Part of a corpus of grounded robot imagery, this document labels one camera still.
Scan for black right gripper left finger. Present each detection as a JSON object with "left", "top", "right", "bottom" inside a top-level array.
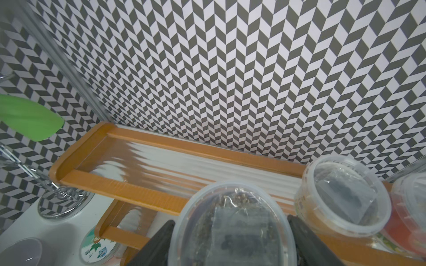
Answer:
[{"left": 127, "top": 220, "right": 175, "bottom": 266}]

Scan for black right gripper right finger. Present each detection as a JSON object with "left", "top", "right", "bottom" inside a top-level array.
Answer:
[{"left": 287, "top": 215, "right": 345, "bottom": 266}]

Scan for orange seed container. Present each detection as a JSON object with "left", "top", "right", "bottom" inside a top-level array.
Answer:
[{"left": 294, "top": 155, "right": 392, "bottom": 238}]

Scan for dark seed container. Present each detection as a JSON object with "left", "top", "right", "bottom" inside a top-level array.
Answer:
[{"left": 168, "top": 181, "right": 297, "bottom": 266}]

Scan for red seed container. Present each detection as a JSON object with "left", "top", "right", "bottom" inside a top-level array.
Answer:
[{"left": 381, "top": 173, "right": 426, "bottom": 258}]

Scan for tall red illustrated-lid container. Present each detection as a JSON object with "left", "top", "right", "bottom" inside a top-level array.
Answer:
[{"left": 79, "top": 227, "right": 121, "bottom": 266}]

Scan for orange three-tier wooden shelf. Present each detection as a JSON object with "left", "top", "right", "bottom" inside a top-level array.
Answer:
[{"left": 49, "top": 123, "right": 426, "bottom": 266}]

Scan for lilac bowl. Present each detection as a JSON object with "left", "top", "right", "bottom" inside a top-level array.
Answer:
[{"left": 1, "top": 238, "right": 43, "bottom": 266}]

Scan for right metal corner post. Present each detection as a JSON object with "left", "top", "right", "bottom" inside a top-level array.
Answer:
[{"left": 385, "top": 155, "right": 426, "bottom": 183}]

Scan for metal corner post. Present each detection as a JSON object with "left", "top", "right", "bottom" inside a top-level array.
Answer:
[
  {"left": 385, "top": 155, "right": 426, "bottom": 183},
  {"left": 11, "top": 1, "right": 114, "bottom": 122}
]

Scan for left metal corner post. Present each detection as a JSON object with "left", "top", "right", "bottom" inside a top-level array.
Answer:
[{"left": 11, "top": 1, "right": 114, "bottom": 122}]

